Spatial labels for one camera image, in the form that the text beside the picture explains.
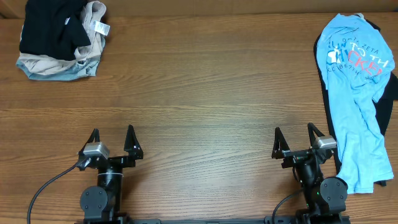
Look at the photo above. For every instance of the black shirt on right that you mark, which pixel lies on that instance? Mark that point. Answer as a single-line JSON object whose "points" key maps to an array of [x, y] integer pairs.
{"points": [[383, 107]]}

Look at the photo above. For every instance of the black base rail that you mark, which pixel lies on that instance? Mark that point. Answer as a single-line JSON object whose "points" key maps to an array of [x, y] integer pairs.
{"points": [[265, 220]]}

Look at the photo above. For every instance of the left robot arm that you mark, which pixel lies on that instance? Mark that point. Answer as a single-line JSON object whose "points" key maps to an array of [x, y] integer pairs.
{"points": [[101, 203]]}

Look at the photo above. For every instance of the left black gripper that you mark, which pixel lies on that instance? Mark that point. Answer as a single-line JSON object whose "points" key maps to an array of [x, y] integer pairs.
{"points": [[134, 152]]}

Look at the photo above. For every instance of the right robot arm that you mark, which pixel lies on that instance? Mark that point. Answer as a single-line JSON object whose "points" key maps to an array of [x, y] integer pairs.
{"points": [[325, 197]]}

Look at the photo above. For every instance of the light blue denim garment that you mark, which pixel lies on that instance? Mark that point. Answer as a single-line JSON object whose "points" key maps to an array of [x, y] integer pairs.
{"points": [[81, 69]]}

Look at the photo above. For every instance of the beige folded pants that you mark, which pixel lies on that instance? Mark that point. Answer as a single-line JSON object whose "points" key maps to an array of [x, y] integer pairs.
{"points": [[90, 17]]}

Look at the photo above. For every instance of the black garment on pile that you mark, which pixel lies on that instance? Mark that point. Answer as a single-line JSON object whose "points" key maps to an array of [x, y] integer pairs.
{"points": [[53, 28]]}

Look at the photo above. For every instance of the light blue printed t-shirt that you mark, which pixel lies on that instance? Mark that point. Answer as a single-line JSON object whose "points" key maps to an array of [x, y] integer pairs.
{"points": [[355, 64]]}

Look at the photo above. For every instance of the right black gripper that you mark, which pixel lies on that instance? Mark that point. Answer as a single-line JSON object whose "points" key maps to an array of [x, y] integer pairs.
{"points": [[280, 149]]}

